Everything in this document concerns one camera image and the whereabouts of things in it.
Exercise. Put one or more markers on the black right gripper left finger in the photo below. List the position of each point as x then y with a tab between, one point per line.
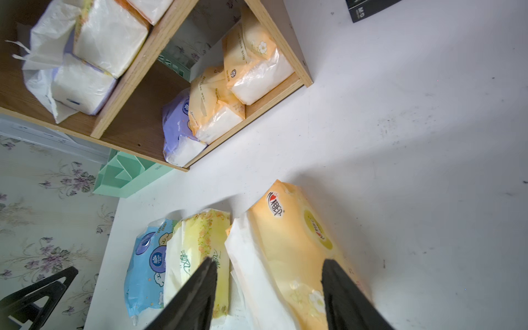
192	307

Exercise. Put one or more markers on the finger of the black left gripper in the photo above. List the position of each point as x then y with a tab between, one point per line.
36	302

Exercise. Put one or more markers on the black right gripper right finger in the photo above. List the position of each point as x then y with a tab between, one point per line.
346	306

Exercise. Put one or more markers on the blue tissue pack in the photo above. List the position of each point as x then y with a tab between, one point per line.
144	286

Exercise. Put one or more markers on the yellow-green tissue pack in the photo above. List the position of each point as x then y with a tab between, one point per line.
193	240

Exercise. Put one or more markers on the orange-yellow tissue pack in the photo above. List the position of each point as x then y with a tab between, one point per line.
277	249

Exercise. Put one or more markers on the white purple tissue pack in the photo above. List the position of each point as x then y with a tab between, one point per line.
63	83

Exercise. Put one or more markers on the white yellow tissue pack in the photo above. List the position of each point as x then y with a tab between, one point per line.
109	34

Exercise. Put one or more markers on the wooden three-tier shelf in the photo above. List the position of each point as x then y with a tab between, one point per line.
131	119

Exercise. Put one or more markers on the orange tissue pack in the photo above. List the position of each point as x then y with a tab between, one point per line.
151	10

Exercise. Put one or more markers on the green plastic file organizer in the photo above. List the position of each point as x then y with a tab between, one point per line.
124	175

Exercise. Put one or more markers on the black stapler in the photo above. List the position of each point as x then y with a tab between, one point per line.
362	9

